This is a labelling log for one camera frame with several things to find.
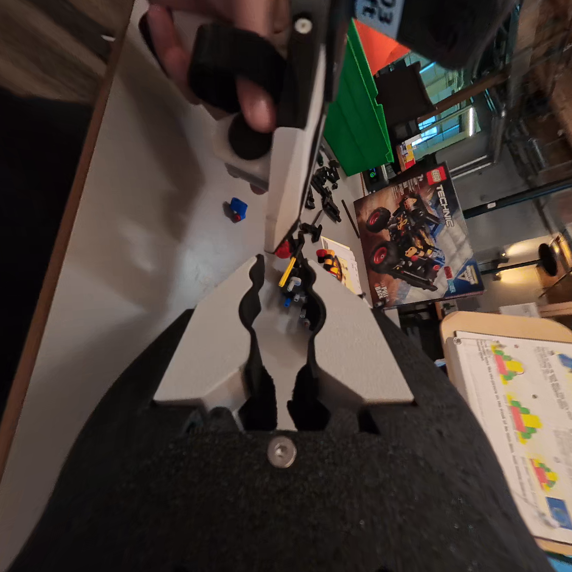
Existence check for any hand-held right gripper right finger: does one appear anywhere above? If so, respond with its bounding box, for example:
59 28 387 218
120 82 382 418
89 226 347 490
307 260 416 408

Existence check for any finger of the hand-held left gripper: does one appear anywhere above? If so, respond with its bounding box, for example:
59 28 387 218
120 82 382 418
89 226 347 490
264 51 336 255

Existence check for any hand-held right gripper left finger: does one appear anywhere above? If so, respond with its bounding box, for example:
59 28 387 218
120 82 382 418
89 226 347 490
153 255 267 414

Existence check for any small lego assembly yellow axle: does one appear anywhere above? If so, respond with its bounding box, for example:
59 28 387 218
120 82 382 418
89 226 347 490
268 223 324 333

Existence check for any pile of small lego pieces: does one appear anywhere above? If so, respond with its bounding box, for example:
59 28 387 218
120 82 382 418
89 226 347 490
304 152 343 224

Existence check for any long black lego axle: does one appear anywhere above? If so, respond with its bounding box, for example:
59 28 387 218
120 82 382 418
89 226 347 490
341 199 361 239

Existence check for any lego instruction booklet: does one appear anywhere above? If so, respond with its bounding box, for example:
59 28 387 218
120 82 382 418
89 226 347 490
319 236 364 296

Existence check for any lego set box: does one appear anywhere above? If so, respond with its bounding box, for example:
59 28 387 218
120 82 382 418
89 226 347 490
353 161 486 310

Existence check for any person's left hand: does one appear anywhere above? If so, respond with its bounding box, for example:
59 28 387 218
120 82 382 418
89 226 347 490
145 0 294 133

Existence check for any orange plastic bin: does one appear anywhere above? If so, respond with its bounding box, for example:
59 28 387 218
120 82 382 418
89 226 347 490
353 20 412 77

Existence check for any black chair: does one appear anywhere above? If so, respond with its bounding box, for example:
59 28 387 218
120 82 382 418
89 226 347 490
374 62 437 131

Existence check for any black device green display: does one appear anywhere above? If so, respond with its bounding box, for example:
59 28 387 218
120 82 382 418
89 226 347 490
361 164 390 194

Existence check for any green plastic bin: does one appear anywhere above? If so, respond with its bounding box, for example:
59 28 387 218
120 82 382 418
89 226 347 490
322 20 395 177

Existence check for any yellow orange box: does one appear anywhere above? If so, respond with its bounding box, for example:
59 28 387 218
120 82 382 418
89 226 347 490
395 139 417 173

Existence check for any white printed instruction sheet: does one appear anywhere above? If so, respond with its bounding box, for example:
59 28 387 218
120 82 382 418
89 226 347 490
447 331 572 543

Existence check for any black round stool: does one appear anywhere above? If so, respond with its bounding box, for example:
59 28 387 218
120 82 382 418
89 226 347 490
492 243 562 279

